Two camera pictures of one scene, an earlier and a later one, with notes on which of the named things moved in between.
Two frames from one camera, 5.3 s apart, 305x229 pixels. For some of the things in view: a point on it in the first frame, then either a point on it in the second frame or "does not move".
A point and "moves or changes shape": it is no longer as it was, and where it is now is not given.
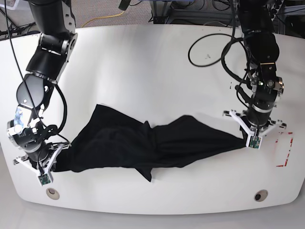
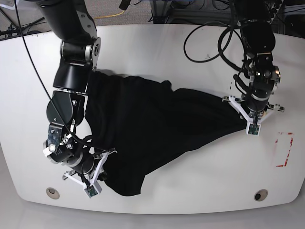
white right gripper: x=48 y=171 → x=94 y=182
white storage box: x=15 y=7 does not move
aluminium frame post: x=161 y=8 does not move
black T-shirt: x=109 y=137 moves or changes shape
